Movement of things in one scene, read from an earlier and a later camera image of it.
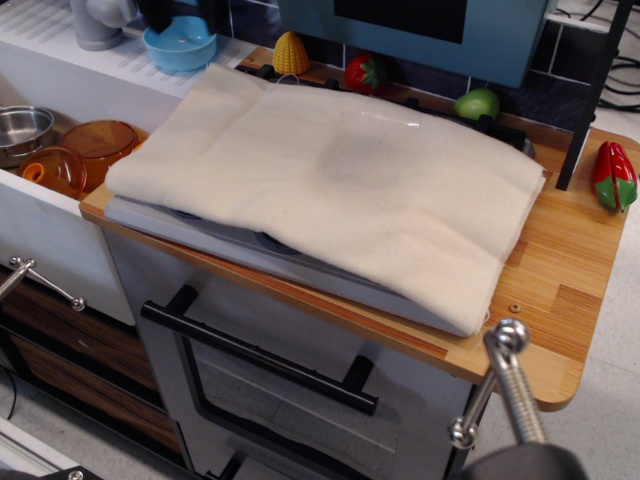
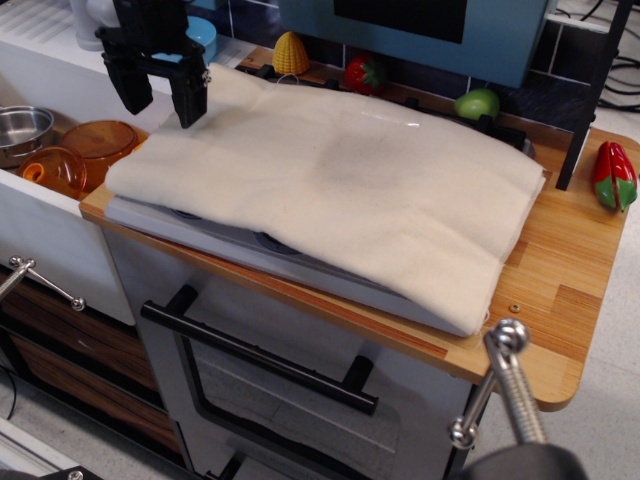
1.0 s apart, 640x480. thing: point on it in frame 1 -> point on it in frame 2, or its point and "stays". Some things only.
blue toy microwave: x=493 y=41 stays
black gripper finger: x=211 y=9 -> x=188 y=81
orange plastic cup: x=55 y=168 stays
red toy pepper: x=615 y=178 stays
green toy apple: x=477 y=102 stays
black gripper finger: x=158 y=13 -> x=130 y=78
